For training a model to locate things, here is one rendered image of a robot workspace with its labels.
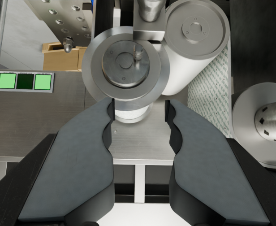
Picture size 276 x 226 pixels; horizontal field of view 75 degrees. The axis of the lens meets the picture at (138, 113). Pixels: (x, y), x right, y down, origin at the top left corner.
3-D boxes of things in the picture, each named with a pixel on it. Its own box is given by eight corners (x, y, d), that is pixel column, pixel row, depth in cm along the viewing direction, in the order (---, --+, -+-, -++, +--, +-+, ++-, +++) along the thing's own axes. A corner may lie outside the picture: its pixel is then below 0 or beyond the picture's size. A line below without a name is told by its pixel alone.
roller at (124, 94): (159, 32, 31) (161, 99, 29) (147, 80, 56) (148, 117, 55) (91, 32, 30) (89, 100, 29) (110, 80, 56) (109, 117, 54)
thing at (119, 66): (93, 49, 28) (137, 32, 29) (96, 55, 30) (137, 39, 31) (113, 93, 27) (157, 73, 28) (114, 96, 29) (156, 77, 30)
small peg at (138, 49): (144, 49, 26) (135, 54, 25) (144, 58, 28) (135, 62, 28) (140, 41, 26) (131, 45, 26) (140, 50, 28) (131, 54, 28)
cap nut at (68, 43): (71, 38, 63) (71, 50, 62) (75, 43, 67) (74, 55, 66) (61, 37, 63) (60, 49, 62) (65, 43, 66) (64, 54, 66)
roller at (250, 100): (308, 83, 32) (317, 166, 30) (231, 106, 56) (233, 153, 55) (230, 80, 31) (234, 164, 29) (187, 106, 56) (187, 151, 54)
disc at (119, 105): (169, 26, 31) (171, 110, 29) (168, 28, 32) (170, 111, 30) (82, 24, 31) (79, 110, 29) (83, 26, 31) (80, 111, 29)
